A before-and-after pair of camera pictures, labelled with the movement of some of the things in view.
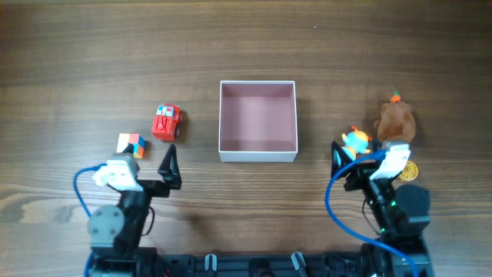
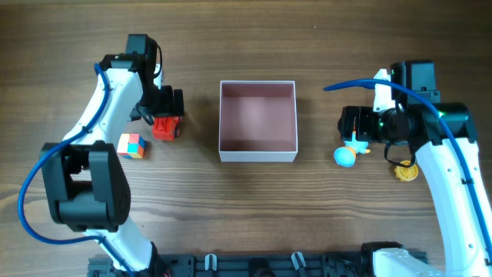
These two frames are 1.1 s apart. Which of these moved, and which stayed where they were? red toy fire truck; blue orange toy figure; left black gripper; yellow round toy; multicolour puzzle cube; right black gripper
Moved: right black gripper; left black gripper
Stayed: yellow round toy; red toy fire truck; multicolour puzzle cube; blue orange toy figure
